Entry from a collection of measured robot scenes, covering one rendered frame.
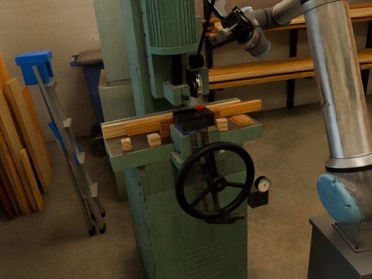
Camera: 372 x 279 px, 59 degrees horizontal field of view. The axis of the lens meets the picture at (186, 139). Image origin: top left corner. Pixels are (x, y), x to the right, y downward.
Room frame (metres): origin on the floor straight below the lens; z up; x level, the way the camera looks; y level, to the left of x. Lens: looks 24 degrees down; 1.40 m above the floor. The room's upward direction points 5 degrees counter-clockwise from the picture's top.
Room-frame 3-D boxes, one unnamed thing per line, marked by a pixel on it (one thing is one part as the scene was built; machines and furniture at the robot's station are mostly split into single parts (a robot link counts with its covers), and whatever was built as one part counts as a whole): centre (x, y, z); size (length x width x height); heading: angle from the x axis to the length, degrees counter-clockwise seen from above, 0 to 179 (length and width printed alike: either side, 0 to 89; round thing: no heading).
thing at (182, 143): (1.09, -0.03, 0.92); 0.15 x 0.13 x 0.09; 108
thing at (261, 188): (1.16, -0.30, 0.65); 0.06 x 0.04 x 0.08; 108
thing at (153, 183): (1.39, 0.06, 0.76); 0.57 x 0.45 x 0.09; 18
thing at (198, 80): (1.44, -0.06, 1.02); 0.12 x 0.03 x 0.12; 18
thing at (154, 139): (1.10, 0.12, 0.92); 0.04 x 0.04 x 0.03; 22
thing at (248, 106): (1.30, -0.06, 0.92); 0.60 x 0.02 x 0.04; 108
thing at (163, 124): (1.20, -0.02, 0.93); 0.25 x 0.01 x 0.07; 108
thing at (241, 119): (1.27, -0.23, 0.91); 0.10 x 0.07 x 0.02; 18
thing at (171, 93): (1.30, 0.02, 1.03); 0.14 x 0.07 x 0.09; 18
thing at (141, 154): (1.17, 0.00, 0.87); 0.61 x 0.30 x 0.06; 108
